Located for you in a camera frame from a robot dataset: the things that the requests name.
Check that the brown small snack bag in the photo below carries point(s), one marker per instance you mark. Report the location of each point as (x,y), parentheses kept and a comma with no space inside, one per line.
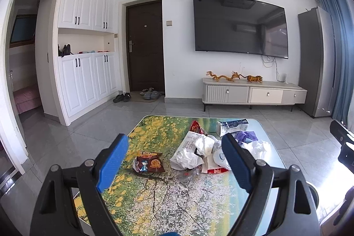
(148,162)

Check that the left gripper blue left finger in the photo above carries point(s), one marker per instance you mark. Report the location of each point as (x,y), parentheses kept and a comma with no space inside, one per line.
(108,162)

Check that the black bag on shelf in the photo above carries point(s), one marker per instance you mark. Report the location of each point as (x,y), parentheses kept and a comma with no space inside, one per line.
(65,51)

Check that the golden dragon figurine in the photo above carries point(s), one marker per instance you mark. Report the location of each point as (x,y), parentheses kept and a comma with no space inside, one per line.
(219,77)

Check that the white shoe cabinet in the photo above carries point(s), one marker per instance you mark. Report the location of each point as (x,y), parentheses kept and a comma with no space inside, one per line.
(90,76)

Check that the white red paper bag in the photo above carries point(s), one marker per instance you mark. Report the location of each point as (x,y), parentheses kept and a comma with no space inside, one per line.
(208,147)

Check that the purple plastic bag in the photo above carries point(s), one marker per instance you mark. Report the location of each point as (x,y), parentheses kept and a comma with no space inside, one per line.
(244,137)

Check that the red snack bag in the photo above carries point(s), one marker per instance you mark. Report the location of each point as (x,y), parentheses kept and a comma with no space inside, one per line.
(196,128)

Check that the dark brown entrance door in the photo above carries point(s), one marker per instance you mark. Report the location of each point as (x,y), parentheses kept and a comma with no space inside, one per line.
(144,38)

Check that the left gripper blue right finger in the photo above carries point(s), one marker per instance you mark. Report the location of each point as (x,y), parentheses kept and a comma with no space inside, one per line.
(236,158)

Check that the grey slippers pair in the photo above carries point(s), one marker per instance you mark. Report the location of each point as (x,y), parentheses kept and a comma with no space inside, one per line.
(151,94)

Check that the black shoes pair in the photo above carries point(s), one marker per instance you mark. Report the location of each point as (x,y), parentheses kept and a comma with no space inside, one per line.
(124,97)

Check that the blue curtain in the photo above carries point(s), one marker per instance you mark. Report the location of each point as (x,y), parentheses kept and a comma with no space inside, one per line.
(342,23)

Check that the large wall television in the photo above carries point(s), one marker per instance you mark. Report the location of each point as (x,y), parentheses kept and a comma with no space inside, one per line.
(240,26)

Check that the grey refrigerator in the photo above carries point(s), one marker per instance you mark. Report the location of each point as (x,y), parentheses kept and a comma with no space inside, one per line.
(317,68)

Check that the golden tiger figurine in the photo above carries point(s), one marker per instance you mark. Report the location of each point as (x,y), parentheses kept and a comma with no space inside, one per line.
(254,79)

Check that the white tv cabinet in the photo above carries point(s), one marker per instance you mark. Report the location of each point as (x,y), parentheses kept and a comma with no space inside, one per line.
(245,93)

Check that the blue white milk carton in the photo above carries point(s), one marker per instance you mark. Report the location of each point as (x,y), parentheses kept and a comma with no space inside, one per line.
(231,126)

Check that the white tissue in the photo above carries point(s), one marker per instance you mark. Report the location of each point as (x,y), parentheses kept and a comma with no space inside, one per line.
(182,159)

